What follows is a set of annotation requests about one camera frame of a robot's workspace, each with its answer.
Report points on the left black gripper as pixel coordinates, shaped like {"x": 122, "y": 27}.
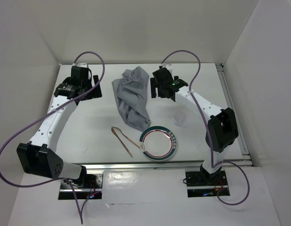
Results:
{"x": 95, "y": 92}

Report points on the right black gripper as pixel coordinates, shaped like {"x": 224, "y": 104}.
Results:
{"x": 153, "y": 88}

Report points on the grey cloth placemat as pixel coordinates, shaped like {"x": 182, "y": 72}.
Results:
{"x": 130, "y": 94}

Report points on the clear plastic cup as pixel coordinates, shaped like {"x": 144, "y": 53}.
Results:
{"x": 179, "y": 118}

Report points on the white plate green red rim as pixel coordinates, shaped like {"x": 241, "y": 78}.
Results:
{"x": 158, "y": 143}

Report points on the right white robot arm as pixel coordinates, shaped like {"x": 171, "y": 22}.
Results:
{"x": 220, "y": 124}

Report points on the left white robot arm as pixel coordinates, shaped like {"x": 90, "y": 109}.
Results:
{"x": 38, "y": 156}

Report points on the right side aluminium rail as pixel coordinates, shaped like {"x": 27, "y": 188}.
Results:
{"x": 241, "y": 140}

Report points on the aluminium rail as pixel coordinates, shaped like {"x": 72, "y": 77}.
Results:
{"x": 140, "y": 166}
{"x": 241, "y": 140}

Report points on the front aluminium rail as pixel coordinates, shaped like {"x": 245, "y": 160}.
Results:
{"x": 140, "y": 166}

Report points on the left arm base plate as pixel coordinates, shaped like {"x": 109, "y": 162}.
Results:
{"x": 93, "y": 188}

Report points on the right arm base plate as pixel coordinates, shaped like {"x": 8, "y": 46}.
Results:
{"x": 197, "y": 187}

